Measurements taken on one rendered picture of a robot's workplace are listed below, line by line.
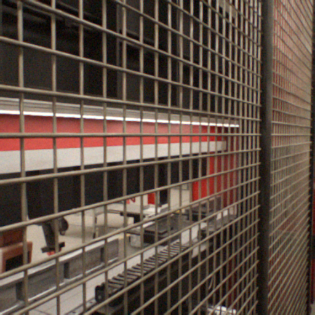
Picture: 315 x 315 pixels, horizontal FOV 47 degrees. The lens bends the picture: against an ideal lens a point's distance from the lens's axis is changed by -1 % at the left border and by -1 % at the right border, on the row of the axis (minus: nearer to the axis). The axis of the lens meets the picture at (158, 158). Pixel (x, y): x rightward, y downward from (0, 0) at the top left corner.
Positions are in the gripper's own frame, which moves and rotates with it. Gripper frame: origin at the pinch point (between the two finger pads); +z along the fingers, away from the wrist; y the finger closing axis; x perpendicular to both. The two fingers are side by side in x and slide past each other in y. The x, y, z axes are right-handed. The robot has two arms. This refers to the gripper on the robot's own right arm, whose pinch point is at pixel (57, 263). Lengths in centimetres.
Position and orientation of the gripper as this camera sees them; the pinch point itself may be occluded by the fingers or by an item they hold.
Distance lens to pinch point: 189.5
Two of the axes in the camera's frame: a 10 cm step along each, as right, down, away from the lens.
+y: 9.2, -2.5, -3.0
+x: 3.0, -0.5, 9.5
